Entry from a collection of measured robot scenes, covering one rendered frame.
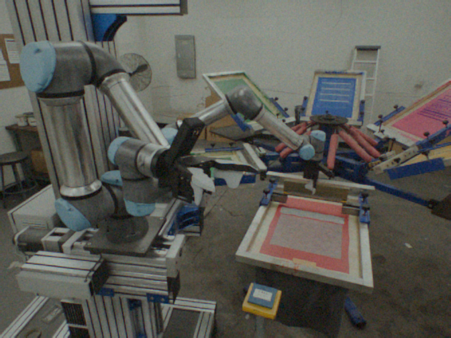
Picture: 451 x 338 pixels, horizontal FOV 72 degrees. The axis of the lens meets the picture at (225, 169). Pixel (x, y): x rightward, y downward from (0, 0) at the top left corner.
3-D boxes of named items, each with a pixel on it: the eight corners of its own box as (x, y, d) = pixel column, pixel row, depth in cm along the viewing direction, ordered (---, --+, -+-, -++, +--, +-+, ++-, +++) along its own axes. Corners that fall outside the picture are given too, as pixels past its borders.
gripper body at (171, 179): (215, 194, 67) (174, 181, 73) (218, 156, 64) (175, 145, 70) (192, 205, 60) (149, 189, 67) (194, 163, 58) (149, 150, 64)
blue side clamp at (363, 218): (368, 231, 167) (370, 220, 164) (358, 230, 168) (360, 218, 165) (365, 205, 192) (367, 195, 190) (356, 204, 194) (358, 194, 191)
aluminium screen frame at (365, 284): (371, 294, 125) (373, 287, 123) (235, 261, 143) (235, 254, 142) (364, 203, 193) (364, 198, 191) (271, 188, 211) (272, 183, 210)
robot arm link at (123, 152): (133, 162, 81) (129, 131, 78) (163, 172, 75) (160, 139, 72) (108, 172, 75) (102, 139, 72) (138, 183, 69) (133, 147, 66)
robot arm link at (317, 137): (308, 129, 168) (323, 129, 168) (305, 148, 172) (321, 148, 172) (312, 133, 161) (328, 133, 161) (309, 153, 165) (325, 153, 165)
